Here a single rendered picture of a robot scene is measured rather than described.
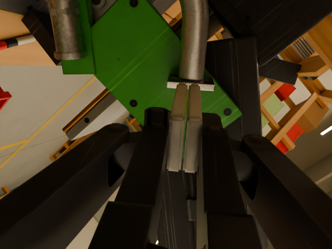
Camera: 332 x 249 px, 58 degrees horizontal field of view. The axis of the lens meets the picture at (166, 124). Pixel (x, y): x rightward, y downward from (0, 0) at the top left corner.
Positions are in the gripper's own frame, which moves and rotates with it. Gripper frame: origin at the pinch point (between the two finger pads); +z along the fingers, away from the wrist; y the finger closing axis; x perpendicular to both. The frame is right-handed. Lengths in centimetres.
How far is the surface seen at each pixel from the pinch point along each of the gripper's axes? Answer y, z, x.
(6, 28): -34, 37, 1
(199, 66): 1.1, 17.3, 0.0
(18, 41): -33, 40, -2
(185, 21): -0.9, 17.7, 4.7
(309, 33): 39, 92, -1
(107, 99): -13.9, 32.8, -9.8
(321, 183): 328, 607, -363
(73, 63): -14.8, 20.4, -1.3
